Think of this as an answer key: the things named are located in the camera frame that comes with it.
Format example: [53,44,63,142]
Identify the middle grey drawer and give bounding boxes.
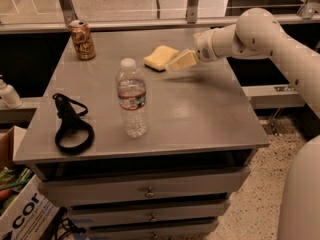
[69,199,231,228]

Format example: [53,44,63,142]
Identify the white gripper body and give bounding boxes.
[193,29,218,62]

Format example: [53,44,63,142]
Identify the orange-brown drink can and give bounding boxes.
[69,20,96,60]

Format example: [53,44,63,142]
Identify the grey drawer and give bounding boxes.
[38,166,250,207]
[69,199,231,228]
[87,219,218,240]

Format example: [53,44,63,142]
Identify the black cables under cabinet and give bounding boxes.
[53,206,88,240]

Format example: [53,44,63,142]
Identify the black VR controller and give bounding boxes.
[52,93,95,155]

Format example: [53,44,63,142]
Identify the clear plastic water bottle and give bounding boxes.
[116,58,148,138]

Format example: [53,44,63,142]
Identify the bottom grey drawer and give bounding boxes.
[87,219,218,240]

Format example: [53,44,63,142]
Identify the grey drawer cabinet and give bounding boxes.
[15,29,268,232]

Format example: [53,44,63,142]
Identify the top grey drawer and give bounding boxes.
[38,166,250,207]

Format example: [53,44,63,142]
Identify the yellow sponge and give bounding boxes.
[143,45,179,72]

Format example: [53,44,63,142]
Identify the white cardboard box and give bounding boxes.
[0,126,58,240]

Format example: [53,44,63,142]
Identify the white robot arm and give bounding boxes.
[165,8,320,240]

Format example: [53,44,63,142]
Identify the white bottle at left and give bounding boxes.
[0,75,23,108]

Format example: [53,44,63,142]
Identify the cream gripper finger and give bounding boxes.
[165,49,198,72]

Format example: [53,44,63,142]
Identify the metal frame railing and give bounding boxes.
[0,0,319,34]

